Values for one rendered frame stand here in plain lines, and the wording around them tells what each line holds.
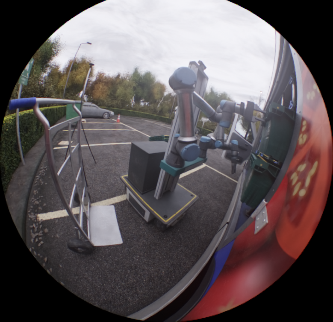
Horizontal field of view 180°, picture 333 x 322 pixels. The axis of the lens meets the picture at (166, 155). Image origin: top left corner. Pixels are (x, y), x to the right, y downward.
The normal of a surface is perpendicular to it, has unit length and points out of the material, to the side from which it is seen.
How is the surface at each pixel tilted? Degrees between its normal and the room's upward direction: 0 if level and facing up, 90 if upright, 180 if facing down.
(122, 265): 0
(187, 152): 97
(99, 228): 0
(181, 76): 83
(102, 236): 0
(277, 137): 91
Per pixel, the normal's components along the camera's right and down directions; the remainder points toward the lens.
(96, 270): 0.24, -0.91
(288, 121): -0.69, 0.15
